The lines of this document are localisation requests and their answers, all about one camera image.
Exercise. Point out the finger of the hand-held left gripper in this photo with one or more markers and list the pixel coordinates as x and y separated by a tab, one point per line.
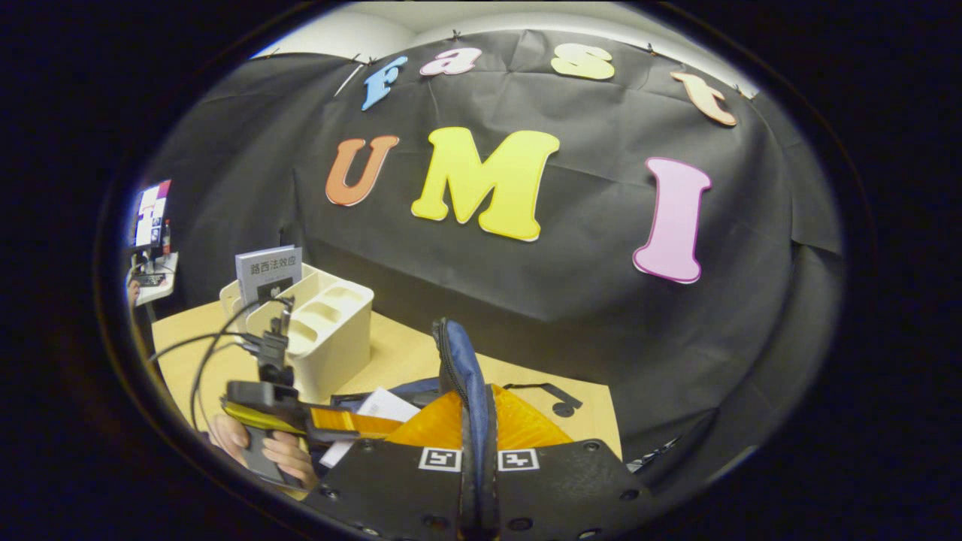
342	422

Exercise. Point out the grey-blue cover book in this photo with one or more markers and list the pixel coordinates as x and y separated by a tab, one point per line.
268	270

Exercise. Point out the blue schoolbag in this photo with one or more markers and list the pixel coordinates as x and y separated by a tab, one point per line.
462	368

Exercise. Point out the red bottle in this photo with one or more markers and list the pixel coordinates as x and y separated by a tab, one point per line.
166	237

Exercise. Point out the white cover book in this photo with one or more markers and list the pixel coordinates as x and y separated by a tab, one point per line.
387	407

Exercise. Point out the computer monitor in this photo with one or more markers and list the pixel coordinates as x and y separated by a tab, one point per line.
152	214

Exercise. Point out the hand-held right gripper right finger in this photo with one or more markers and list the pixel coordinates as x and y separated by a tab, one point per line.
564	488

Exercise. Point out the white side desk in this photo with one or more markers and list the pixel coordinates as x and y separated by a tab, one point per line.
167	279

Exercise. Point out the black keyboard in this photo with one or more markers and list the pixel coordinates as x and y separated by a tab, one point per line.
149	279

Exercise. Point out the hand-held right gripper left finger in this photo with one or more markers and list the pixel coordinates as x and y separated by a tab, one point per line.
391	488

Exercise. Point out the white plastic bookshelf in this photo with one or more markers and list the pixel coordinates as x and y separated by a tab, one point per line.
331	330

